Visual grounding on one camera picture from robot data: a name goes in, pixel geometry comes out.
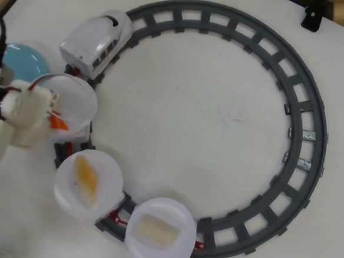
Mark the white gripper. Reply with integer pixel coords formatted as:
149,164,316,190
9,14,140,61
0,78,65,151

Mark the salmon sushi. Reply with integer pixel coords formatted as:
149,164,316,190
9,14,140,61
48,115,71,132

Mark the white round train dish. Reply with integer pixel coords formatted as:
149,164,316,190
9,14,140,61
37,74,100,145
123,194,199,258
51,146,126,223

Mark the blue dish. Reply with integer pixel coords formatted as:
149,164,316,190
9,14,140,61
0,41,51,82

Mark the yellow egg sushi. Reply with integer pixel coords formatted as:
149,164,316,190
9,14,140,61
71,154,100,203

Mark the white Shinkansen toy locomotive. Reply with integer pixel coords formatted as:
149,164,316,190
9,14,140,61
57,5,134,82

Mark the cream white sushi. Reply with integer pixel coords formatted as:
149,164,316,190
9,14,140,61
131,212,181,252

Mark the grey circular toy track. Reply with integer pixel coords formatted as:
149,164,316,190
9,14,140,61
47,0,338,258

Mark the black table clamp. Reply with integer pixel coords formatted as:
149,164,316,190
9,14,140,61
300,4,325,34

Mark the thin red wire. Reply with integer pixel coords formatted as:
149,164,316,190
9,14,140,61
6,71,51,96

